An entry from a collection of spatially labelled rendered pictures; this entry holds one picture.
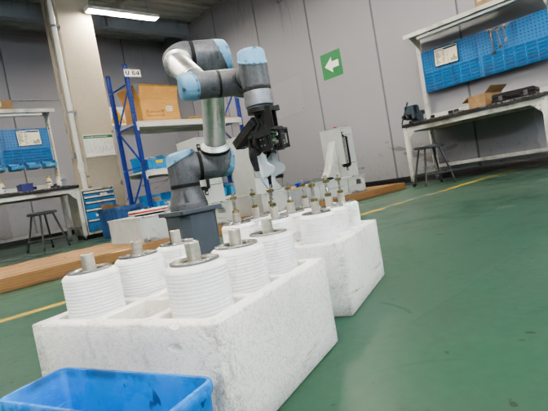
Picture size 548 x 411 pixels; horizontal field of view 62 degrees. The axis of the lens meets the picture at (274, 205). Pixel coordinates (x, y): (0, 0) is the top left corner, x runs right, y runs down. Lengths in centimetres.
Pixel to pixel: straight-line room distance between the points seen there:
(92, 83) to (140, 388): 741
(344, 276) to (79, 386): 61
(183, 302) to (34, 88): 949
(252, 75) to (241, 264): 59
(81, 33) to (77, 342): 753
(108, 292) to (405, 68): 621
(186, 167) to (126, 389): 118
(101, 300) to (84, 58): 733
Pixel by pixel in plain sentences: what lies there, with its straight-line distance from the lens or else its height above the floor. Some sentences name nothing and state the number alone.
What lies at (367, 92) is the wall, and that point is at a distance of 711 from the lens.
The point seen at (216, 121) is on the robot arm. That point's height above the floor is 61.
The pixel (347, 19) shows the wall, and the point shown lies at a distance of 743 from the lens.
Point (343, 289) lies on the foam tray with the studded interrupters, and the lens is 112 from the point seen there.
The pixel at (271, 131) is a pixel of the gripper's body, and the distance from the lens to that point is 118.
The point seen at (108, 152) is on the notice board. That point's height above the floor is 126.
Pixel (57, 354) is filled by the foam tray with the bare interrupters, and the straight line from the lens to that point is 87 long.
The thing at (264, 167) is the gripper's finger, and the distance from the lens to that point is 119.
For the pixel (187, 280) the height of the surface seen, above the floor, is 23.
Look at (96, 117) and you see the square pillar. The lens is 784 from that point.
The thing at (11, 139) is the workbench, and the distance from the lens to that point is 723.
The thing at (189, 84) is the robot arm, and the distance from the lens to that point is 126.
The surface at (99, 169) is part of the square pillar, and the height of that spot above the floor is 101.
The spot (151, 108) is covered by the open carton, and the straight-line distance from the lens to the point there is 660.
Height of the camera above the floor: 35
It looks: 3 degrees down
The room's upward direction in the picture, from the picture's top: 10 degrees counter-clockwise
